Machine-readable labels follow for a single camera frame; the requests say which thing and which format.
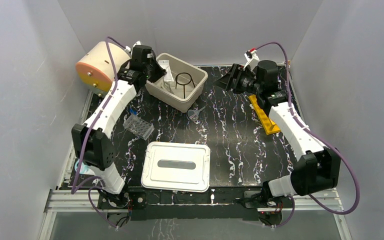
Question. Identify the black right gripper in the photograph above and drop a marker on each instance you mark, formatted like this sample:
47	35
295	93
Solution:
230	80

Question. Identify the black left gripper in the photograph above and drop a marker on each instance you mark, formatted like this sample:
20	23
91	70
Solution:
155	69

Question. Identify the black wire tripod stand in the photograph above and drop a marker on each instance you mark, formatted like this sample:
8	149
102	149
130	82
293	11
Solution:
184	79

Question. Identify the blue capped tube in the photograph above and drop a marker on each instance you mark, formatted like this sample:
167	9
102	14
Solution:
133	112

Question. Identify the clear plastic funnel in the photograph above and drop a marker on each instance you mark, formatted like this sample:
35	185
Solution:
193	114

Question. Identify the white bin lid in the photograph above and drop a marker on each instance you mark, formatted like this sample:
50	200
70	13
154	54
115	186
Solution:
176	167

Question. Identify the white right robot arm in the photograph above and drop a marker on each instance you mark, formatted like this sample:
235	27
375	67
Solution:
317	165

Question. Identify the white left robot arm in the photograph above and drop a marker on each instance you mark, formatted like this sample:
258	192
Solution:
92	139

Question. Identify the beige plastic bin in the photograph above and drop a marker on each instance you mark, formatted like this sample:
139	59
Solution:
177	66

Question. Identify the yellow test tube rack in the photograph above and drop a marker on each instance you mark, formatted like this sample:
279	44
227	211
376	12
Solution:
268	125

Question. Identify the beige cylindrical centrifuge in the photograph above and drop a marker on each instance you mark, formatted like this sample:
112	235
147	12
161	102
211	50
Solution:
95	68

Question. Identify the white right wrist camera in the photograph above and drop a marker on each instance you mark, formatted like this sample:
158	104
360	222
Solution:
252	58

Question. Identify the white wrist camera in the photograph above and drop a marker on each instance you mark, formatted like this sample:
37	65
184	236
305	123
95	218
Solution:
252	58
137	43

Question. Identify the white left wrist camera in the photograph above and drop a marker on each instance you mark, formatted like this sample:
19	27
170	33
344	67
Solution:
137	43

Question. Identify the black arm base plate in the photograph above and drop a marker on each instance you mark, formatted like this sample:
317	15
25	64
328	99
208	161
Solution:
248	207

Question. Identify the aluminium frame rail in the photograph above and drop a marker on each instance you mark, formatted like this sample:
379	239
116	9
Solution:
85	201

